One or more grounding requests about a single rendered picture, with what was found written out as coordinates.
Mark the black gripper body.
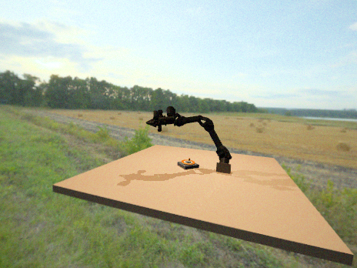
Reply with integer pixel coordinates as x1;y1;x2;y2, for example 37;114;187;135
153;110;168;132

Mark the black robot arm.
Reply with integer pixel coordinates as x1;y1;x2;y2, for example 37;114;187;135
167;106;232;164

